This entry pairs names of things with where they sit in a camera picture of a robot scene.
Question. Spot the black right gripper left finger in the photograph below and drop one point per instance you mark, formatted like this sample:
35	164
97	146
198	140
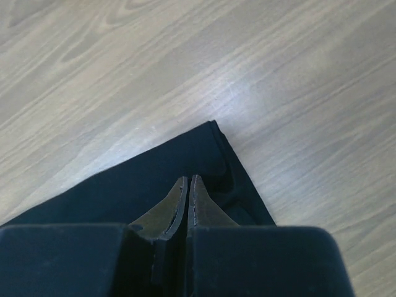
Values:
102	259

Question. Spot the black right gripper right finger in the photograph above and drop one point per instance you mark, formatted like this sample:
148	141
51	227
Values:
224	258

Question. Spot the black t shirt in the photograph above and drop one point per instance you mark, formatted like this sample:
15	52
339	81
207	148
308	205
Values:
123	193

